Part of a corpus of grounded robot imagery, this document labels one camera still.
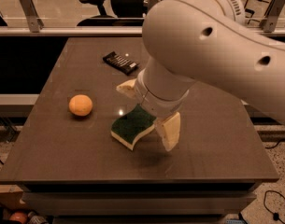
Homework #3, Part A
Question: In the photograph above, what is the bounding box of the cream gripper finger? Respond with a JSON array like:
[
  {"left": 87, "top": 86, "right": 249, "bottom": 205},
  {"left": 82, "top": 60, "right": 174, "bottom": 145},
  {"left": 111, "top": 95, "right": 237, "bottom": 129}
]
[
  {"left": 116, "top": 79, "right": 135, "bottom": 99},
  {"left": 154, "top": 112, "right": 180, "bottom": 151}
]

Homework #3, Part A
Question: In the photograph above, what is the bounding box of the green and yellow sponge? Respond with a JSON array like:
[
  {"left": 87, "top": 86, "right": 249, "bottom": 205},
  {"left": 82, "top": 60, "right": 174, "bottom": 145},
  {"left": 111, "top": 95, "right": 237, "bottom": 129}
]
[{"left": 111, "top": 105, "right": 156, "bottom": 150}]

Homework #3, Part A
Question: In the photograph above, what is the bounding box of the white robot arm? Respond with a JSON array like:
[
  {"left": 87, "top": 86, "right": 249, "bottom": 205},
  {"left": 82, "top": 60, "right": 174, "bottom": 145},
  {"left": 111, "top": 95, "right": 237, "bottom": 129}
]
[{"left": 117, "top": 0, "right": 285, "bottom": 150}]

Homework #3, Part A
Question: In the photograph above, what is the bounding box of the orange fruit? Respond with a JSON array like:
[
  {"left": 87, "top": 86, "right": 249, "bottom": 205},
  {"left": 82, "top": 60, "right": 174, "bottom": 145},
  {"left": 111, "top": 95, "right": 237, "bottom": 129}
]
[{"left": 68, "top": 94, "right": 93, "bottom": 117}]

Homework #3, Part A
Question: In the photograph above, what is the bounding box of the black office chair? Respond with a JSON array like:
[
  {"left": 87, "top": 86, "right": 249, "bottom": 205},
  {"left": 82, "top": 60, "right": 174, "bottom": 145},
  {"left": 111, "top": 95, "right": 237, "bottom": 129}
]
[{"left": 78, "top": 0, "right": 162, "bottom": 26}]

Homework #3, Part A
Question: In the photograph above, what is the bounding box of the red object under table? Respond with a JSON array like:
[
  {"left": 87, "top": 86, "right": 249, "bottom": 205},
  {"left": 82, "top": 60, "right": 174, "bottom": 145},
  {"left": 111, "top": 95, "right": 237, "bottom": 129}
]
[{"left": 9, "top": 212, "right": 28, "bottom": 224}]

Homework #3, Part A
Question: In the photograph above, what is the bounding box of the left metal railing bracket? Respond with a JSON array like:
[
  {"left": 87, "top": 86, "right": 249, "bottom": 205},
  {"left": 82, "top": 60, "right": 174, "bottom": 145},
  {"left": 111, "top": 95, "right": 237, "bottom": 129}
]
[{"left": 19, "top": 0, "right": 44, "bottom": 33}]

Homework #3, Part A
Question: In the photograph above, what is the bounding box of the black floor cable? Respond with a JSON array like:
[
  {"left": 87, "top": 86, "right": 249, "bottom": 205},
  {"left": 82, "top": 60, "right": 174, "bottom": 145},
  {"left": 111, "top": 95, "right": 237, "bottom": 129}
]
[{"left": 263, "top": 189, "right": 285, "bottom": 224}]

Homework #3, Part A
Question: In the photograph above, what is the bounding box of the horizontal metal rail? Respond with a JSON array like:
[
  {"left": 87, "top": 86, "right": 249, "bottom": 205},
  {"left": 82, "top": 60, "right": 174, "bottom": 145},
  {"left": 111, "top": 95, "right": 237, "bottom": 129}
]
[{"left": 0, "top": 26, "right": 285, "bottom": 37}]

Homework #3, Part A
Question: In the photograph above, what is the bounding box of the right metal railing bracket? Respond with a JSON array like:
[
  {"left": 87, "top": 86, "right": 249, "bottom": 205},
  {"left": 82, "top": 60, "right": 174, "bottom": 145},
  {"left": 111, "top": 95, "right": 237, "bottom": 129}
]
[{"left": 261, "top": 0, "right": 285, "bottom": 33}]

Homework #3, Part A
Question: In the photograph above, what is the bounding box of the yellow frame stool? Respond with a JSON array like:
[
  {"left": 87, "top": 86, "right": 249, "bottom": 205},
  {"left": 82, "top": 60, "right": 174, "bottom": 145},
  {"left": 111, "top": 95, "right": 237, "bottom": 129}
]
[{"left": 244, "top": 0, "right": 272, "bottom": 26}]

